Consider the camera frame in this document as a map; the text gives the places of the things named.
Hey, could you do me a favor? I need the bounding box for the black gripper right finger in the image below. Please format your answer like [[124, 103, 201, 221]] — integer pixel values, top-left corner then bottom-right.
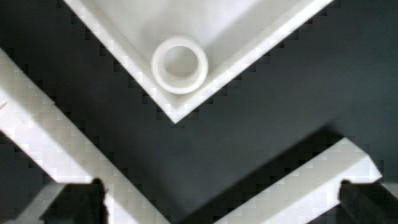
[[338, 180, 398, 224]]

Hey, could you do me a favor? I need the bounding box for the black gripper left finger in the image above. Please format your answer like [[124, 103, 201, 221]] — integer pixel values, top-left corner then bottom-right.
[[39, 179, 108, 224]]

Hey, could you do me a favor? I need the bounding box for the white square tabletop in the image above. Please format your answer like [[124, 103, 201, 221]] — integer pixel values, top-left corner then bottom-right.
[[64, 0, 334, 122]]

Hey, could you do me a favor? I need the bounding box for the white right fence block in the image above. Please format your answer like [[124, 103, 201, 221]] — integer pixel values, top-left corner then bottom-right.
[[215, 138, 382, 224]]

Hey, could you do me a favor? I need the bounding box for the white front fence bar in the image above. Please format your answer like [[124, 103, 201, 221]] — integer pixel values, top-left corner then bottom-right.
[[0, 49, 169, 224]]

